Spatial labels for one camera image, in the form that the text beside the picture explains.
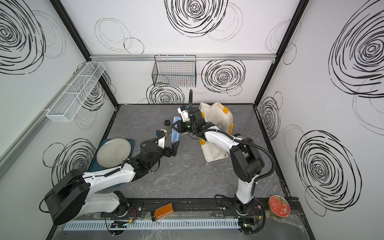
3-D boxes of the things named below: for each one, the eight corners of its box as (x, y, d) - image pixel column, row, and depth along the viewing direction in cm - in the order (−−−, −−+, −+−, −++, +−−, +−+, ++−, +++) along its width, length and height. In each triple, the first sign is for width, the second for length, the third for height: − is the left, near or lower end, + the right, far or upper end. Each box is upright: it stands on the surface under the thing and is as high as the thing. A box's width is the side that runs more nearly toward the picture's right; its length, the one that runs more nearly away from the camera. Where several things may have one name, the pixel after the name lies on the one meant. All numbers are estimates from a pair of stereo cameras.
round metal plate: (93, 167, 90) (90, 165, 87) (105, 140, 102) (103, 138, 99) (126, 167, 90) (124, 165, 87) (134, 140, 102) (132, 138, 99)
